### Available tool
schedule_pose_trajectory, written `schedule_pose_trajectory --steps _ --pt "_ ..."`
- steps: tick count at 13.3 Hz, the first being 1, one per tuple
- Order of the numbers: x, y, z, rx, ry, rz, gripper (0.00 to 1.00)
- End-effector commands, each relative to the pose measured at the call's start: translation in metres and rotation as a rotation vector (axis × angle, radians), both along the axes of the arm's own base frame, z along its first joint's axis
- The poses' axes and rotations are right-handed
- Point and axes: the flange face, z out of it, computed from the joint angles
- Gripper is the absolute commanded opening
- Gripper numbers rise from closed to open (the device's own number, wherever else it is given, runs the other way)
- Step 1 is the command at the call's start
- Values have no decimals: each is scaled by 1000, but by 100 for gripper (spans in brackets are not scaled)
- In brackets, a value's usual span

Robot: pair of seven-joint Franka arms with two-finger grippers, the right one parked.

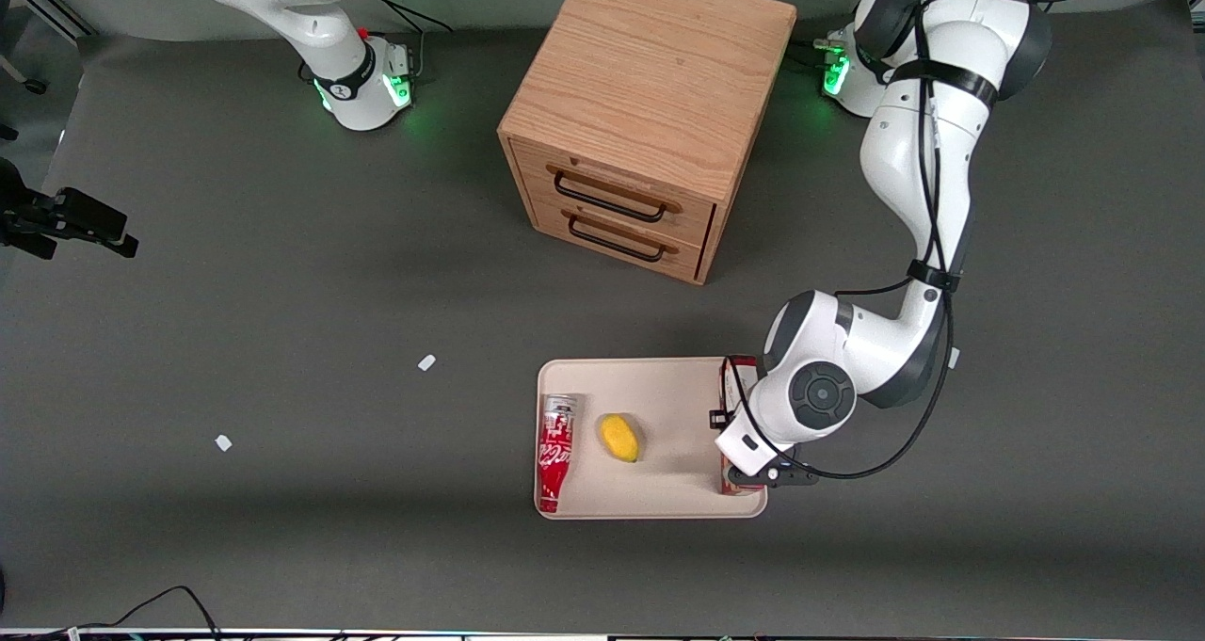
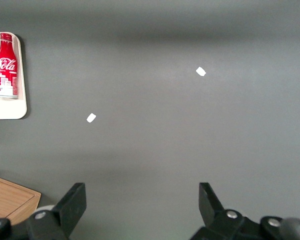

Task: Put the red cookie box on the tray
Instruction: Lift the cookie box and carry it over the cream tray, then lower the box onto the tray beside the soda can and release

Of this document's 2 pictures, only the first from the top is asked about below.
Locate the black arm base cable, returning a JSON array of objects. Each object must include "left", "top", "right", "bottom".
[
  {"left": 789, "top": 29, "right": 853, "bottom": 70},
  {"left": 360, "top": 0, "right": 454, "bottom": 79}
]

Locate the yellow lemon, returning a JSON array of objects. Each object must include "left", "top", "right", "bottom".
[{"left": 600, "top": 413, "right": 641, "bottom": 464}]

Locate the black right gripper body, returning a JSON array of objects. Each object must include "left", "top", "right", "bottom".
[{"left": 0, "top": 156, "right": 63, "bottom": 261}]

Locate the aluminium frame rail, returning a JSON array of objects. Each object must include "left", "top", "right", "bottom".
[{"left": 8, "top": 0, "right": 95, "bottom": 45}]

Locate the black left arm base cable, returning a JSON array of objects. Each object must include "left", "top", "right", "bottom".
[{"left": 789, "top": 29, "right": 853, "bottom": 70}]

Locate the wooden drawer cabinet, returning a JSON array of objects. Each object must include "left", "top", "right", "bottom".
[{"left": 497, "top": 0, "right": 798, "bottom": 286}]

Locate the wooden drawer front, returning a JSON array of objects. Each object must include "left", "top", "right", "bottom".
[
  {"left": 513, "top": 138, "right": 718, "bottom": 248},
  {"left": 529, "top": 192, "right": 709, "bottom": 280}
]

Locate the black chair caster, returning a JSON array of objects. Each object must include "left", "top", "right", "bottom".
[{"left": 0, "top": 53, "right": 50, "bottom": 96}]

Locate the black right arm base cable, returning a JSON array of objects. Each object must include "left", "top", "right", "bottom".
[{"left": 360, "top": 0, "right": 454, "bottom": 79}]

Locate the red cola can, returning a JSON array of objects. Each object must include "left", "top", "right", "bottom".
[{"left": 537, "top": 393, "right": 577, "bottom": 514}]

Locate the beige plastic tray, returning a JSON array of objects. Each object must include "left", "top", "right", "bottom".
[{"left": 534, "top": 357, "right": 769, "bottom": 521}]

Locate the red cookie box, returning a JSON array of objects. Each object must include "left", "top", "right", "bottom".
[{"left": 719, "top": 355, "right": 765, "bottom": 498}]

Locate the black cable at table edge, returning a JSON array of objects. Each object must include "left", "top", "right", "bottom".
[{"left": 0, "top": 585, "right": 223, "bottom": 638}]

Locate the black drawer handle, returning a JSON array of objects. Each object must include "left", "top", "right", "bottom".
[
  {"left": 567, "top": 214, "right": 666, "bottom": 264},
  {"left": 553, "top": 170, "right": 667, "bottom": 224}
]

